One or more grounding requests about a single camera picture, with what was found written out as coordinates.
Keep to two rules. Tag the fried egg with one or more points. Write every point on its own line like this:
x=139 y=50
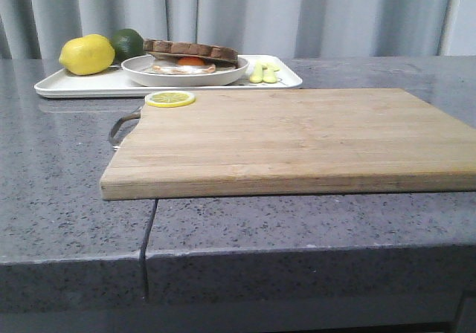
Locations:
x=186 y=65

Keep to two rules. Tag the white round plate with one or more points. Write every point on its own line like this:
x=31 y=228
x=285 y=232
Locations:
x=140 y=70

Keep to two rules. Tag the white rectangular tray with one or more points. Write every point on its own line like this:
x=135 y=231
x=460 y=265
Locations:
x=116 y=83

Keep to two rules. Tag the wooden cutting board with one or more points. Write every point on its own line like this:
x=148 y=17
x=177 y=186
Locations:
x=292 y=141

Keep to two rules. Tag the yellow plastic fork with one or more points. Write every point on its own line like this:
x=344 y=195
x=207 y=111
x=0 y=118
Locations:
x=256 y=75

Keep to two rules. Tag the yellow plastic spoon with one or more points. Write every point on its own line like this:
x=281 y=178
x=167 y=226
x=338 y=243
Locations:
x=269 y=73

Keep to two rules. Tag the lemon slice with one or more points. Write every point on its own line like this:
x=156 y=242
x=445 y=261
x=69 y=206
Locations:
x=170 y=99

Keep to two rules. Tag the grey curtain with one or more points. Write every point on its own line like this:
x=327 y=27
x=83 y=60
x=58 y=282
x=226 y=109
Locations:
x=37 y=29

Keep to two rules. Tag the green lime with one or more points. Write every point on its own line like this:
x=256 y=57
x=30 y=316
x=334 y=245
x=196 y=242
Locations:
x=127 y=43

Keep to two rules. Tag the yellow lemon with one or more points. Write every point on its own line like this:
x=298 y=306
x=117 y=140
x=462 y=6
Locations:
x=87 y=55

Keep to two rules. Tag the metal cutting board handle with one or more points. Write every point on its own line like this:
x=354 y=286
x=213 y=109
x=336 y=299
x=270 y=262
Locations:
x=135 y=115

